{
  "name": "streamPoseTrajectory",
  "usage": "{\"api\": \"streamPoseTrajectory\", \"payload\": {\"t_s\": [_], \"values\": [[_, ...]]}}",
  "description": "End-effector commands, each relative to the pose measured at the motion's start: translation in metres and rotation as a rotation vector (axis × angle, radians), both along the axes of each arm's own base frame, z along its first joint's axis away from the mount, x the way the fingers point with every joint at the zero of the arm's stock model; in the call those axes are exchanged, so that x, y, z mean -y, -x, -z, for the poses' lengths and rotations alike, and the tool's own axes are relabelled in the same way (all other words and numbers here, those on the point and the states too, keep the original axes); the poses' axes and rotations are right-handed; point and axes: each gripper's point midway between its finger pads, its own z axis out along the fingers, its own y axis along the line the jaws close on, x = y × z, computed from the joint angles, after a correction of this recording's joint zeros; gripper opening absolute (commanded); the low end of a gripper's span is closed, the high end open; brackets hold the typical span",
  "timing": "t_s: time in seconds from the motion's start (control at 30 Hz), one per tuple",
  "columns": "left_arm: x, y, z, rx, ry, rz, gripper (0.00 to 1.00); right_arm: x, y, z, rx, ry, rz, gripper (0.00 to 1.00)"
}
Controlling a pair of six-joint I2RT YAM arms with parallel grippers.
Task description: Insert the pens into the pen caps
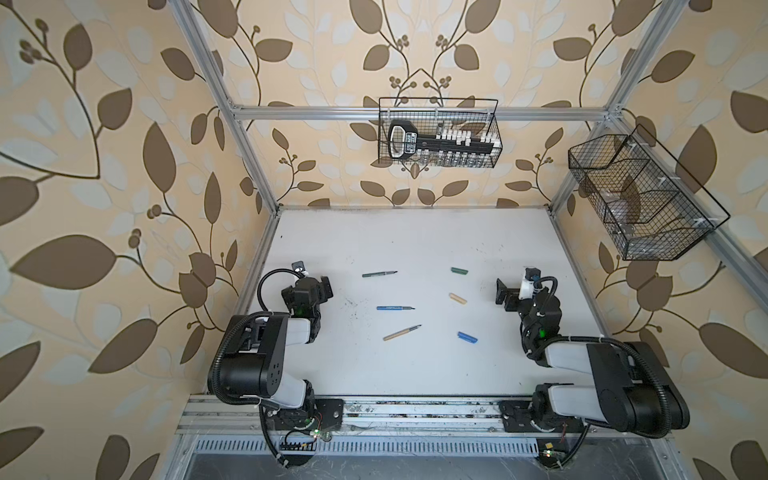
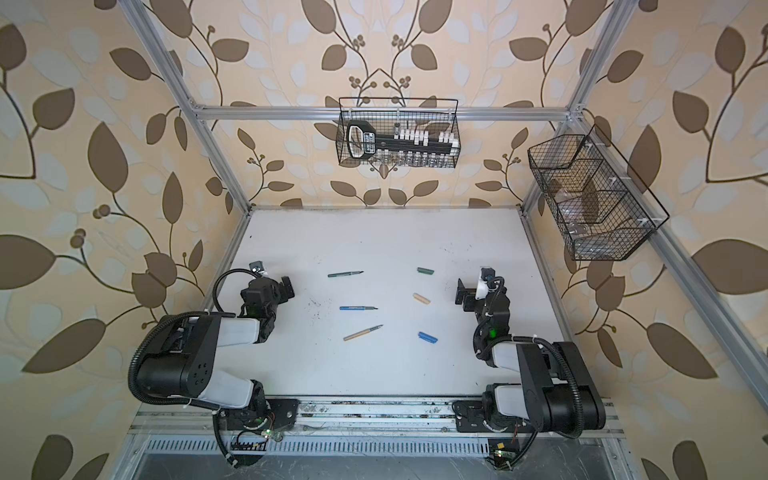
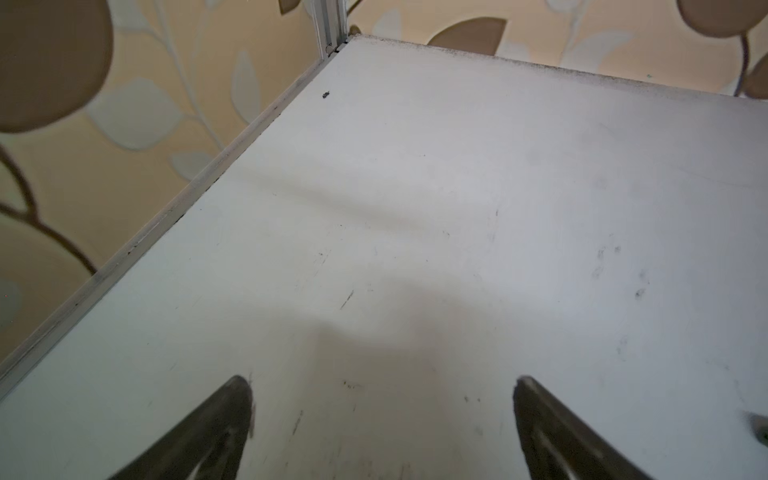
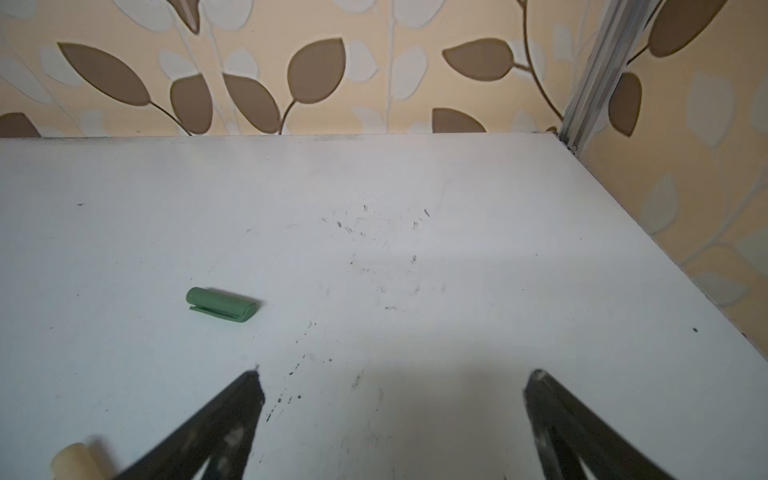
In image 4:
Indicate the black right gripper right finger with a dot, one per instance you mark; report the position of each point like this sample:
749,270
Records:
572,441

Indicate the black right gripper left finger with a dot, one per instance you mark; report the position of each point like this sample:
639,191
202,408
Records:
215,442

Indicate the green pen cap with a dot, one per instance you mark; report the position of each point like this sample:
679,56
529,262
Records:
221,305

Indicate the beige pen cap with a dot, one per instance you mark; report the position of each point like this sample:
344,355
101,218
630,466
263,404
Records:
75,462

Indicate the aluminium frame post right rear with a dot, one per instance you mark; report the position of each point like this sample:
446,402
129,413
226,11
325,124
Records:
616,39

